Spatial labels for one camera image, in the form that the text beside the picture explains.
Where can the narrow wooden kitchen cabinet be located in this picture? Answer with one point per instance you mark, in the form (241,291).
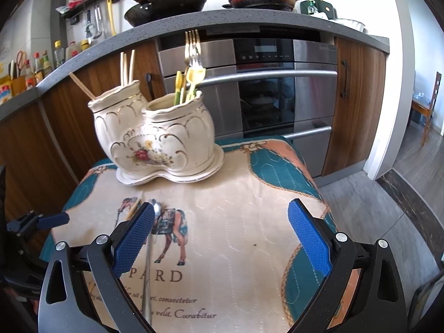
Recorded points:
(360,111)

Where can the clear bottle with yellow cap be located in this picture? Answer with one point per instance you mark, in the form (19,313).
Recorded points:
(59,57)

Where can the yellow plastic fork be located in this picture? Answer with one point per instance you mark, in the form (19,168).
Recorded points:
(196,76)

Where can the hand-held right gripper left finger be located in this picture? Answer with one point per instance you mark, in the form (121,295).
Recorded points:
(133,236)

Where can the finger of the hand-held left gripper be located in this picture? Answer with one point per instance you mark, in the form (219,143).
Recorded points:
(55,219)

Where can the silver spoon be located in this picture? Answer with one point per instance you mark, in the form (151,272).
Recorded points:
(150,267)

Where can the black wok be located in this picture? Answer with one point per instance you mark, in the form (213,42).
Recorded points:
(166,7)

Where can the dark framed object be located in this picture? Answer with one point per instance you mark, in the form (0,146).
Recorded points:
(428,305)

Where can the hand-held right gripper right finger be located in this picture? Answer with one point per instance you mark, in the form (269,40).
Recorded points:
(308,236)

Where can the gold fork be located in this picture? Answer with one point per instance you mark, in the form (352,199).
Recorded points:
(192,43)

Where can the brown wooden chopstick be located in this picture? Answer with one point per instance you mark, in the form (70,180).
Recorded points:
(83,86)

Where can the printed horse tablecloth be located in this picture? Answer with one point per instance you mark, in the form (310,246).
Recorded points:
(225,215)

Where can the cream floral ceramic utensil holder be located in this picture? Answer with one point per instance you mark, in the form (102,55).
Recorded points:
(173,145)

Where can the yellow packet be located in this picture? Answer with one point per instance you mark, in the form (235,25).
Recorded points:
(5,94)

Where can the grey kitchen countertop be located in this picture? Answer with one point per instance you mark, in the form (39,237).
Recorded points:
(208,19)

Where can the white bowl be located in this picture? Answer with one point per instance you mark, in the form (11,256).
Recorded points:
(350,25)

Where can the white jar with red label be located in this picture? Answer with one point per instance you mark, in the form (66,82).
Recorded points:
(73,51)

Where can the metal hanging utensil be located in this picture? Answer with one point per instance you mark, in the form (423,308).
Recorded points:
(98,22)

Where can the yellow knife holder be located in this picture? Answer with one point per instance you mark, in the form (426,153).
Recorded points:
(18,85)

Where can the black wall shelf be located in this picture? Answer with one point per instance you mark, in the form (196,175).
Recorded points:
(90,3)

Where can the yellow green plastic utensil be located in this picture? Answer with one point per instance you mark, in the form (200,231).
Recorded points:
(178,83)

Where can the yellow hanging utensil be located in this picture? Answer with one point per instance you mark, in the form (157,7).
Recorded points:
(111,17)

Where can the stainless steel oven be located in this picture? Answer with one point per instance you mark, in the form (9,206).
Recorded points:
(270,86)

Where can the wooden chair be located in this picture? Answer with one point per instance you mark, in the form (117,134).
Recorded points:
(433,111)

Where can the sauce bottle with red cap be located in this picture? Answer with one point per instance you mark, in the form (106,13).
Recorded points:
(37,67)

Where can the dark green container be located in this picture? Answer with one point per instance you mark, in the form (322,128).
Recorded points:
(326,8)

